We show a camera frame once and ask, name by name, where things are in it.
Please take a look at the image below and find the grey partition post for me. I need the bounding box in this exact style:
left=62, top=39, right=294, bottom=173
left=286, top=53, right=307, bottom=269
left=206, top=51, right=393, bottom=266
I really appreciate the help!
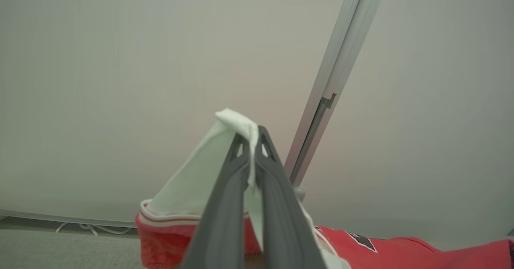
left=290, top=0, right=388, bottom=202
left=283, top=0, right=368, bottom=182

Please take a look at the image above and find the white floor cable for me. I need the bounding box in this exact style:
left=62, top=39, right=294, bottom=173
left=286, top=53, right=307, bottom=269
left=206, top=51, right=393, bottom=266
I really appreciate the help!
left=54, top=221, right=133, bottom=236

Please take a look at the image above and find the red white striped jersey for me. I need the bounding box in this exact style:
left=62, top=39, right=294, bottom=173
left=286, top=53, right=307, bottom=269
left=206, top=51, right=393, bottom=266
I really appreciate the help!
left=135, top=108, right=514, bottom=269

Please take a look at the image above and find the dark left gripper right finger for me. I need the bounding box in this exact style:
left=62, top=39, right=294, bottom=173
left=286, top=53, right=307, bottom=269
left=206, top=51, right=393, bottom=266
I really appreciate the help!
left=255, top=126, right=326, bottom=269

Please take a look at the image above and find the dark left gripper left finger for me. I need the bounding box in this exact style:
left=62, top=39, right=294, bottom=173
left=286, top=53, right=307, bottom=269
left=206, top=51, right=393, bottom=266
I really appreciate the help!
left=179, top=134, right=250, bottom=269

